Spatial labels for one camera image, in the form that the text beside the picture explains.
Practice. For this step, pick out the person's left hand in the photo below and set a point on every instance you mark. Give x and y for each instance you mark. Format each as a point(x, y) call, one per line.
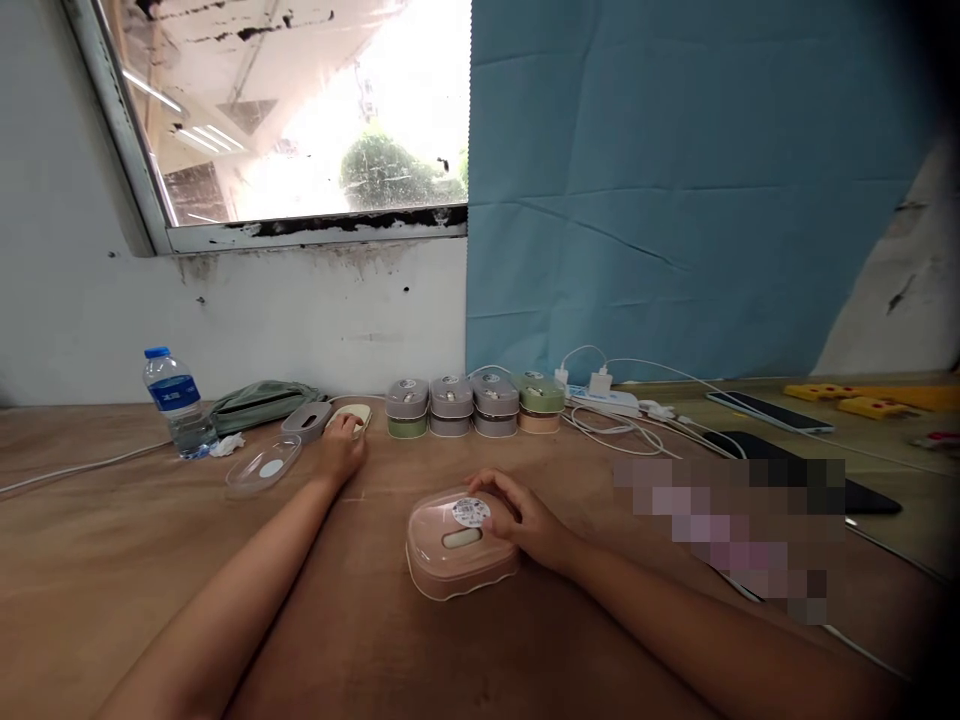
point(343, 450)

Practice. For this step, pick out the person's right hand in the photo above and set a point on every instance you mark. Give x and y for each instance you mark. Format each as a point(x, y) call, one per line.
point(534, 525)

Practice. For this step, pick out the person's right fingers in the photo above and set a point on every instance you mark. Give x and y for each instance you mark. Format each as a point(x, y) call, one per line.
point(501, 489)

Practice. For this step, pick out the person's right thumb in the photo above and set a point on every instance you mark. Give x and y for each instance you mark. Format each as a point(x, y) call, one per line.
point(501, 527)

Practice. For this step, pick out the person's left fingers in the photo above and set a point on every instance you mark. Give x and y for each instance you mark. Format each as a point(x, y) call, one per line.
point(346, 426)

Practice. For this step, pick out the pink soap box clear lid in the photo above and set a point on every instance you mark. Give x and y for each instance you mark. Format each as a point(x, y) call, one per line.
point(457, 559)

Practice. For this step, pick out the grey soap box base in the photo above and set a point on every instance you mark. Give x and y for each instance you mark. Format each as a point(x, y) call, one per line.
point(306, 421)

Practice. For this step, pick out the row of stacked soap boxes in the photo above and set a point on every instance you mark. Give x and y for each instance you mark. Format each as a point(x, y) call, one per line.
point(472, 409)

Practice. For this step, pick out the green fabric pouch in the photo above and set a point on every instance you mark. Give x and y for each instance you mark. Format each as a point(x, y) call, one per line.
point(259, 405)

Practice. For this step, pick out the clear plastic soap box lid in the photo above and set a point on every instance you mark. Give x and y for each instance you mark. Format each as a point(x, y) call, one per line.
point(262, 466)

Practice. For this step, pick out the crumpled white tissue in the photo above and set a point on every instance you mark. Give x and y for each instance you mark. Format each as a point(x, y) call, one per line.
point(226, 445)

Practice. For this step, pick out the small white charger plug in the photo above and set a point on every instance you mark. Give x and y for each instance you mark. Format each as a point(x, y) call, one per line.
point(562, 375)

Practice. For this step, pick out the white power strip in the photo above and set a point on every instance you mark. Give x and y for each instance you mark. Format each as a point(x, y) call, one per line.
point(606, 400)

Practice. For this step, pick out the large white charger plug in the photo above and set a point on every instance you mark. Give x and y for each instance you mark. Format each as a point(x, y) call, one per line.
point(601, 381)

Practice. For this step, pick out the clear water bottle blue cap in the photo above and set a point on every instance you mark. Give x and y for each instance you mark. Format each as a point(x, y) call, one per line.
point(178, 405)

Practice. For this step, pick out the black flat pad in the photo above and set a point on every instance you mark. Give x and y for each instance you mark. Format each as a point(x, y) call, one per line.
point(731, 442)

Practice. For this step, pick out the light blue smartphone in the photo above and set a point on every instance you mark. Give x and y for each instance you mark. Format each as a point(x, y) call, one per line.
point(769, 412)

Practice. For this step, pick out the yellow block red dots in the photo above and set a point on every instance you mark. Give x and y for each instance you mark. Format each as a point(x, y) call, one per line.
point(821, 390)
point(874, 408)

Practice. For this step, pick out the blue cloth curtain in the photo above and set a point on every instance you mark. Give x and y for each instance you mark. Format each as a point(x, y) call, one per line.
point(675, 187)

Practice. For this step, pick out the plain yellow block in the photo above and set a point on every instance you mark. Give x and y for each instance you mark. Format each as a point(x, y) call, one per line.
point(919, 397)

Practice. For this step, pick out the window with metal frame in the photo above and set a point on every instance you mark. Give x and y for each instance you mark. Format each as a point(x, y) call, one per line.
point(300, 112)

